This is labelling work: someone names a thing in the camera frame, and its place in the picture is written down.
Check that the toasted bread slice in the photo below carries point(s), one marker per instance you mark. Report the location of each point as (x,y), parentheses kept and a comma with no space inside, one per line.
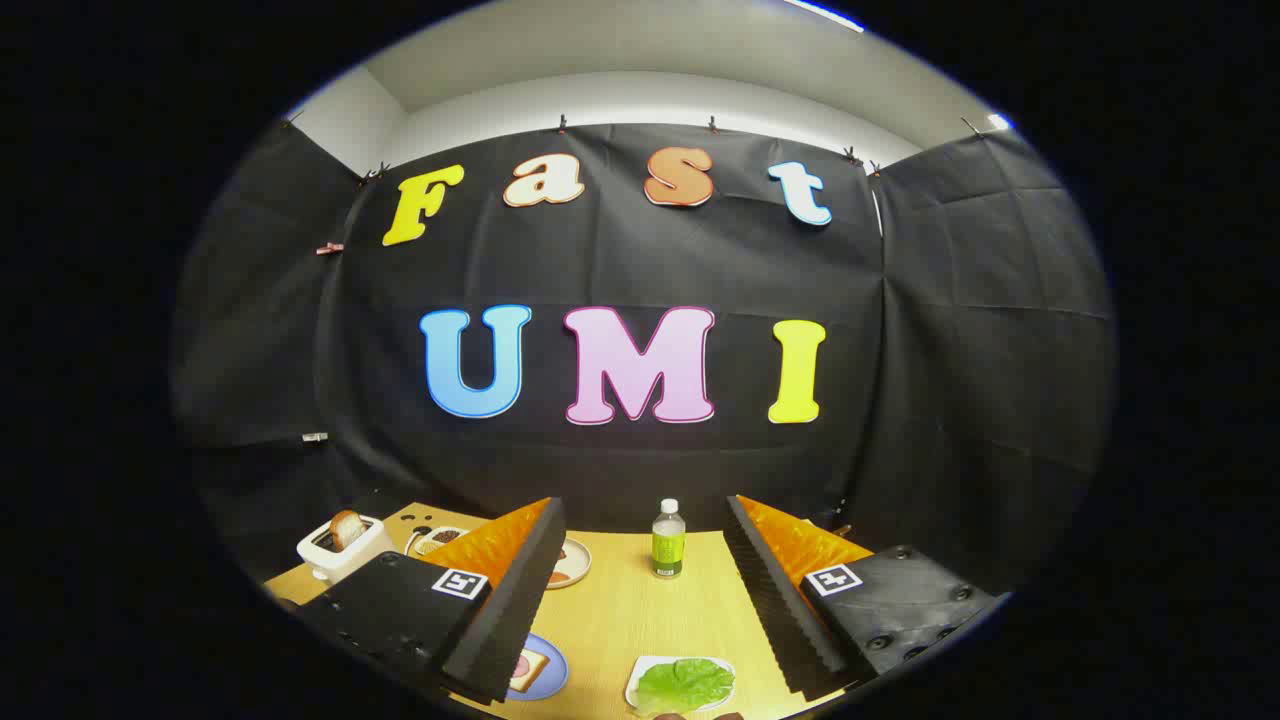
(347,528)

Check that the round beige plate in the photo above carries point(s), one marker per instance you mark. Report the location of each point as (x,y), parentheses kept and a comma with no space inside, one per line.
(576,560)

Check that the blue round plate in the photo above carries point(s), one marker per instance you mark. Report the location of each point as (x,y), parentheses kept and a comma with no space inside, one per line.
(553,672)

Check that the pink ham slice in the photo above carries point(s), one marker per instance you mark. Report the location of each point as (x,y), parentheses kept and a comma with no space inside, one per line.
(520,668)

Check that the black backdrop cloth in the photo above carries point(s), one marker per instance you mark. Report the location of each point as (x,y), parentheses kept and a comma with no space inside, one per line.
(620,260)

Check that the white divided dish with beans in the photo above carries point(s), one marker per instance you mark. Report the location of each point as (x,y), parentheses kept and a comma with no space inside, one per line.
(440,538)

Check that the white square plate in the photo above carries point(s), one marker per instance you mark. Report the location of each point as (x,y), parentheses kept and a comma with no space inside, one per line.
(637,678)

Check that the green label plastic bottle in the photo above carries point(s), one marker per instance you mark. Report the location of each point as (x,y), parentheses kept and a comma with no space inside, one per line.
(668,550)

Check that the white toaster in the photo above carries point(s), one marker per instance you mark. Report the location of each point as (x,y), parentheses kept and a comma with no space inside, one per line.
(350,565)

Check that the green lettuce leaf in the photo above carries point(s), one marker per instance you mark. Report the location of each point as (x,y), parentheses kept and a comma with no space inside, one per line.
(685,683)

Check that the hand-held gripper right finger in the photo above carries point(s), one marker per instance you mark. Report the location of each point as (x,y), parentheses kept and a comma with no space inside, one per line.
(775,600)

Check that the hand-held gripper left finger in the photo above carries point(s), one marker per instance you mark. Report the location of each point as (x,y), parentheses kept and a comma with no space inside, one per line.
(520,600)

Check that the white bread slice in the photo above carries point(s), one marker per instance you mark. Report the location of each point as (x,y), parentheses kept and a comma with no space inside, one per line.
(535,668)

